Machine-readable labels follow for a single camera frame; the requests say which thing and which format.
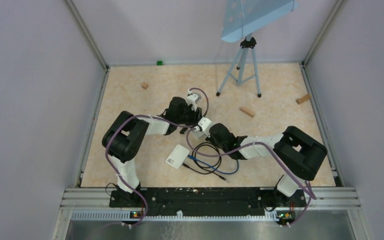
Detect black ethernet cable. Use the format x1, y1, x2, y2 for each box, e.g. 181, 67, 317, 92
182, 142, 228, 183

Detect white TP-Link switch box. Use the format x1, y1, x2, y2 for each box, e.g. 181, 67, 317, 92
165, 144, 190, 169

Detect long white network switch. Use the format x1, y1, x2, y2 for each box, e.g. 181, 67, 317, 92
190, 129, 206, 140

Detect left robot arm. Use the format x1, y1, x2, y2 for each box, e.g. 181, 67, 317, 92
101, 93, 203, 207

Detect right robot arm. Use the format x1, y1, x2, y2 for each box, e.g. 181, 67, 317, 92
206, 123, 328, 206

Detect flat wooden plank block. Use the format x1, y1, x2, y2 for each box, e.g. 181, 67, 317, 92
239, 106, 256, 118

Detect curved wooden block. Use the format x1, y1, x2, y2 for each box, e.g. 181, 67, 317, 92
295, 93, 312, 105

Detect light blue tripod stand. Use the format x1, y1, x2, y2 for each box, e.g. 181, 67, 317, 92
216, 0, 298, 98

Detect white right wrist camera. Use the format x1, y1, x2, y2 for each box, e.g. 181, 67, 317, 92
193, 117, 214, 138

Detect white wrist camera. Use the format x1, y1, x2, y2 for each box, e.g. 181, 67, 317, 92
193, 117, 214, 138
185, 90, 202, 112

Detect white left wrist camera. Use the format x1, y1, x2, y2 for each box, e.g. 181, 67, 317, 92
185, 90, 202, 112

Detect wooden cube near switch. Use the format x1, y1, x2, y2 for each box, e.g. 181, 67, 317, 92
141, 82, 149, 90

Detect green block at wall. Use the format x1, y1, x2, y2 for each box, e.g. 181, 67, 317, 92
156, 60, 164, 66

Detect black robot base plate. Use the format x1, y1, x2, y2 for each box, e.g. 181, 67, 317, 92
109, 187, 307, 217

